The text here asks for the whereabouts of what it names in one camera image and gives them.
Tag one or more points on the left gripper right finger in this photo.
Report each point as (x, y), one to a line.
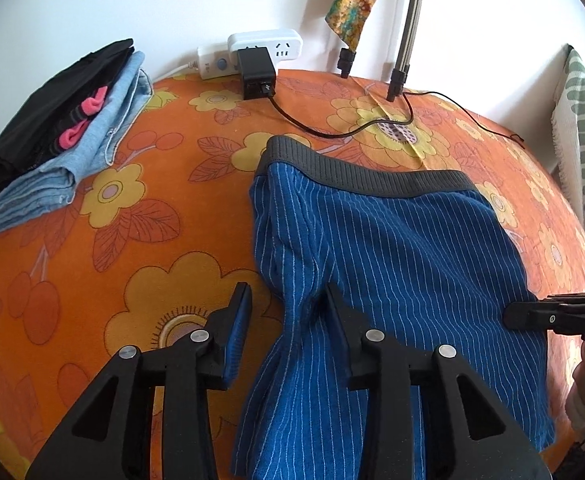
(432, 400)

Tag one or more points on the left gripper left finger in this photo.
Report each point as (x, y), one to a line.
(107, 432)

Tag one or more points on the blue striped boxer shorts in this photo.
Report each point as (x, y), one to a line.
(422, 254)

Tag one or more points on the green striped pillow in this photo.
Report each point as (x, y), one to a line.
(568, 130)

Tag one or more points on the orange floral bedsheet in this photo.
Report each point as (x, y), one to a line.
(152, 245)

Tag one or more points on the light blue folded jeans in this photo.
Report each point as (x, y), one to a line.
(53, 185)

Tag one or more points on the black folded garment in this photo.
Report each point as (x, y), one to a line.
(54, 116)

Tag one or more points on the silver tripod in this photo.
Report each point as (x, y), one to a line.
(386, 44)

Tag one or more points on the black power adapter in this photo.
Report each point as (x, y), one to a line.
(257, 73)

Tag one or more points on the white power strip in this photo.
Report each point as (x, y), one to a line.
(224, 58)

